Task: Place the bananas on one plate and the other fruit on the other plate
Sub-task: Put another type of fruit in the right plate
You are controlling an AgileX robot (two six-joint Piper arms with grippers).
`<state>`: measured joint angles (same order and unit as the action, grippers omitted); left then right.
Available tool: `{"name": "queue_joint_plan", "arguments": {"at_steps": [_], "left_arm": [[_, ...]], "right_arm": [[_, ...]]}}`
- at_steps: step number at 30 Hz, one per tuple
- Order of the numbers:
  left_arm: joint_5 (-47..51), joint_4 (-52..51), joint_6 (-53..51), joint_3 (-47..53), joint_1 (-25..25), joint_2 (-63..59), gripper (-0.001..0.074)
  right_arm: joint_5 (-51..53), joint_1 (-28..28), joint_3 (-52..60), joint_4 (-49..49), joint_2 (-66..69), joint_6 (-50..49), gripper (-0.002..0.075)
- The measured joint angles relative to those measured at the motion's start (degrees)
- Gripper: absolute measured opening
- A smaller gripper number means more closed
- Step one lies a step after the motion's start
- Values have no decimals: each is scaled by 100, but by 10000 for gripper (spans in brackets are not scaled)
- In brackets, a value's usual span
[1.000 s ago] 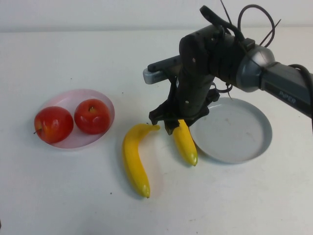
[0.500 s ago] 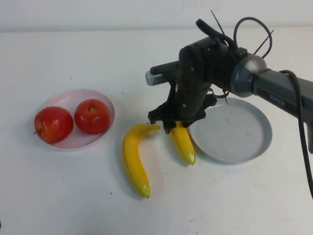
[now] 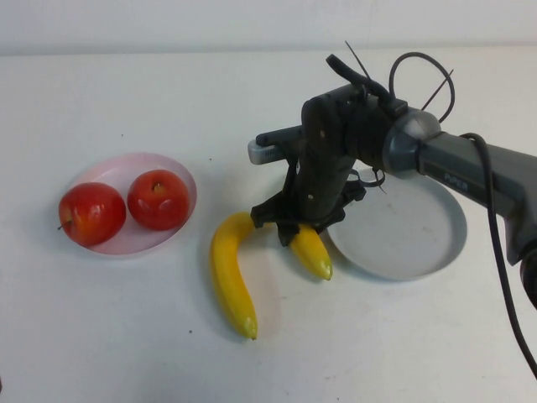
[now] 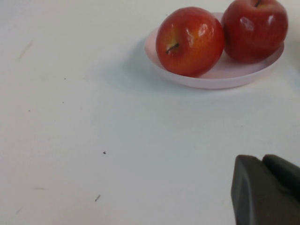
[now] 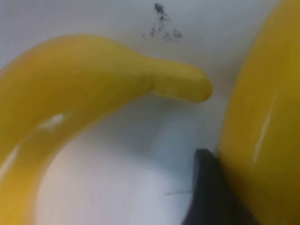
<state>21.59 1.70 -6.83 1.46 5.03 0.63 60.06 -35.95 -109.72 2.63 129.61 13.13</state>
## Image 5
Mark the short yellow toy banana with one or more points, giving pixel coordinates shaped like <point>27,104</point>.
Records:
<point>269,117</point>

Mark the long yellow toy banana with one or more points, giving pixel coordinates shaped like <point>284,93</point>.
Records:
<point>70,75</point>

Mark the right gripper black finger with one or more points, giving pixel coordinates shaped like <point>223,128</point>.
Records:
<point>211,199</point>

